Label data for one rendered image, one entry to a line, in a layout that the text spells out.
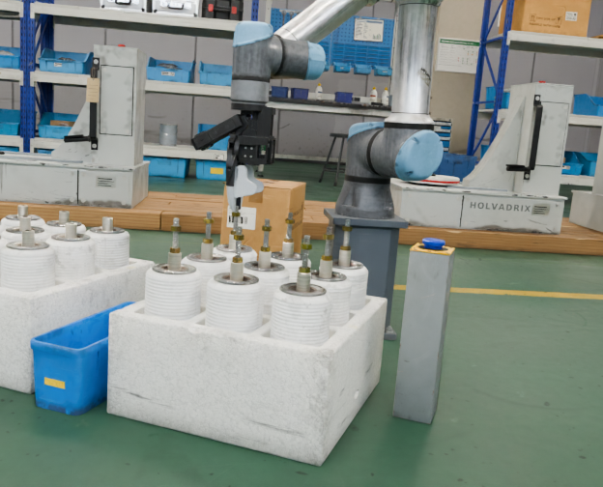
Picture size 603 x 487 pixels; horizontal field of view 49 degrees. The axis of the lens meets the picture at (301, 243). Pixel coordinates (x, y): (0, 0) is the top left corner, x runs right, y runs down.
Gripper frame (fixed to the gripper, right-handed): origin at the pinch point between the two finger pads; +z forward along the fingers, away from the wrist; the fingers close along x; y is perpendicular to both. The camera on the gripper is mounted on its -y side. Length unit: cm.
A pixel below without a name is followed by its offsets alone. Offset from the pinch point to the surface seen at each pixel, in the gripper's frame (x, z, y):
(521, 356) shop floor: 32, 34, 65
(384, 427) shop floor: -19, 34, 35
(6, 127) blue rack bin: 368, 2, -303
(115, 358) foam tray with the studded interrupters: -29.9, 24.1, -10.4
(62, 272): -11.4, 15.4, -31.0
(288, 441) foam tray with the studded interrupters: -35, 31, 21
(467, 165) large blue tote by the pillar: 440, 6, 74
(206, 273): -16.1, 11.3, 0.3
